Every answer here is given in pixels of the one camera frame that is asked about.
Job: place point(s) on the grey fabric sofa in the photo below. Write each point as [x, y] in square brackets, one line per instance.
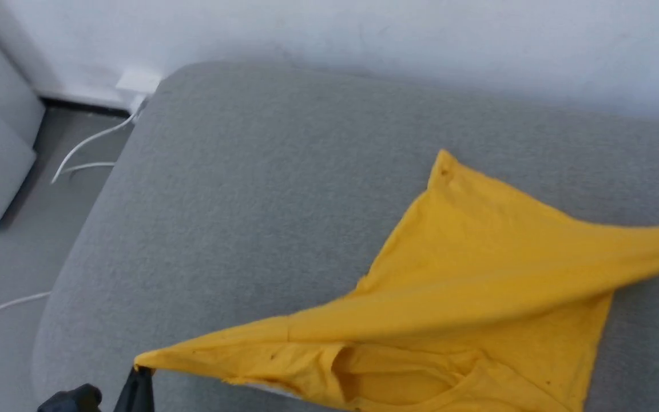
[261, 206]

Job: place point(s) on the white wall socket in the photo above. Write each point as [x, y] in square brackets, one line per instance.
[138, 81]

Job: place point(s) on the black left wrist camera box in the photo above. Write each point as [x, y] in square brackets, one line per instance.
[72, 400]

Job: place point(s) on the yellow cartoon face shirt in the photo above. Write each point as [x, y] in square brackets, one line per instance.
[478, 274]

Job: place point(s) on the black baseboard strip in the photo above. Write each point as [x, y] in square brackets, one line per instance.
[83, 107]

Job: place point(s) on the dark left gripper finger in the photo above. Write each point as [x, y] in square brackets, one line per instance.
[138, 395]

